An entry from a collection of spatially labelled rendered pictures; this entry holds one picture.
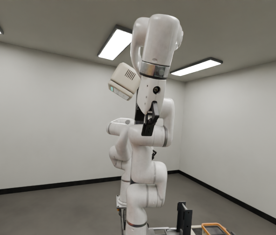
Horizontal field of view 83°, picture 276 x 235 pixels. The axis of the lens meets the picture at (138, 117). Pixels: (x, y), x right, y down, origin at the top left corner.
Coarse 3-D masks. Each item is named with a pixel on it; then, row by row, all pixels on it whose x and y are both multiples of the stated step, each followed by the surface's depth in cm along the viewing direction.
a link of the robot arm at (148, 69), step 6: (144, 66) 38; (150, 66) 37; (156, 66) 37; (162, 66) 37; (168, 66) 39; (144, 72) 39; (150, 72) 38; (156, 72) 37; (162, 72) 36; (168, 72) 40
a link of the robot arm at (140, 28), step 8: (136, 24) 41; (144, 24) 41; (136, 32) 42; (144, 32) 41; (136, 40) 43; (144, 40) 42; (136, 48) 45; (136, 56) 47; (136, 64) 48; (136, 72) 50
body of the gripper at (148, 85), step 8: (144, 80) 41; (152, 80) 38; (160, 80) 38; (144, 88) 40; (152, 88) 38; (160, 88) 38; (144, 96) 40; (152, 96) 39; (160, 96) 39; (144, 104) 41; (160, 104) 40; (144, 112) 41; (160, 112) 42
